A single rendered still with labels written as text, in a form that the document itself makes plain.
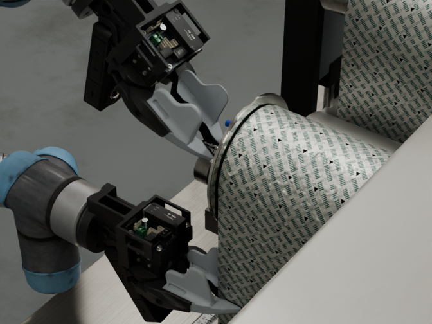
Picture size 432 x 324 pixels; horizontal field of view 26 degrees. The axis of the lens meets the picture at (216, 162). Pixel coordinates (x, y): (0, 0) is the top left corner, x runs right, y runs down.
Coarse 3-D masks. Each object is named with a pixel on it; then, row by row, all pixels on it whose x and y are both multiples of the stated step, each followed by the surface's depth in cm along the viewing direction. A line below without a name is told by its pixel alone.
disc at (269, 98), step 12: (264, 96) 96; (276, 96) 98; (252, 108) 95; (240, 120) 94; (228, 132) 93; (228, 144) 93; (216, 156) 93; (216, 168) 93; (216, 180) 94; (216, 192) 95; (216, 204) 96; (216, 216) 97
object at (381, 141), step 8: (312, 112) 109; (320, 112) 109; (320, 120) 107; (328, 120) 108; (336, 120) 108; (344, 120) 109; (336, 128) 106; (344, 128) 106; (352, 128) 106; (360, 128) 107; (360, 136) 105; (368, 136) 105; (376, 136) 105; (384, 136) 107; (376, 144) 104; (384, 144) 104; (392, 144) 104; (400, 144) 105
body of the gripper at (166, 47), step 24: (96, 0) 95; (120, 0) 93; (144, 0) 94; (120, 24) 96; (144, 24) 92; (168, 24) 95; (120, 48) 94; (144, 48) 94; (168, 48) 93; (192, 48) 94; (120, 72) 96; (144, 72) 95; (168, 72) 94
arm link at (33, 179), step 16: (16, 160) 116; (32, 160) 116; (48, 160) 118; (0, 176) 115; (16, 176) 114; (32, 176) 113; (48, 176) 113; (64, 176) 113; (0, 192) 116; (16, 192) 114; (32, 192) 113; (48, 192) 112; (16, 208) 115; (32, 208) 113; (48, 208) 111; (16, 224) 118; (32, 224) 115; (48, 224) 112
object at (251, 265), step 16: (224, 240) 99; (240, 240) 97; (224, 256) 100; (240, 256) 98; (256, 256) 97; (272, 256) 95; (224, 272) 101; (240, 272) 100; (256, 272) 98; (272, 272) 96; (224, 288) 103; (240, 288) 101; (256, 288) 99; (240, 304) 103; (224, 320) 106
